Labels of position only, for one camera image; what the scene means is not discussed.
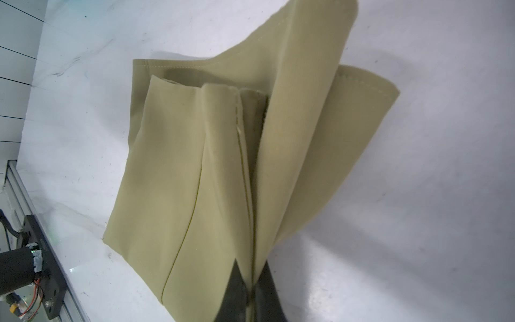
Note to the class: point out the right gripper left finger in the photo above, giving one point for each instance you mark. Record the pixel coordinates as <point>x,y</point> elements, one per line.
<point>235,300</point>

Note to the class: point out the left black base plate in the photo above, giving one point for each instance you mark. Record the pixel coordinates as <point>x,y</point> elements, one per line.
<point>53,282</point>

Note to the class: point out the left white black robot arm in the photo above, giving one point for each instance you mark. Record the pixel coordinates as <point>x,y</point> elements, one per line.
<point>20,268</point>

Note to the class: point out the left control board with wires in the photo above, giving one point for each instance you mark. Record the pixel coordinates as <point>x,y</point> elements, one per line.
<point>25,309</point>

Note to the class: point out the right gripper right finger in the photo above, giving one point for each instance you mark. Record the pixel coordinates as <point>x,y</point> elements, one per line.
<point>267,302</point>

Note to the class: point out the aluminium mounting rail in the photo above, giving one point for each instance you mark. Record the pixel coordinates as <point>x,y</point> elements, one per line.
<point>11,228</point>

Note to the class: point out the olive green skirt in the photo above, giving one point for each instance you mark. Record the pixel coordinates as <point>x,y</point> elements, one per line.
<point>231,155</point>

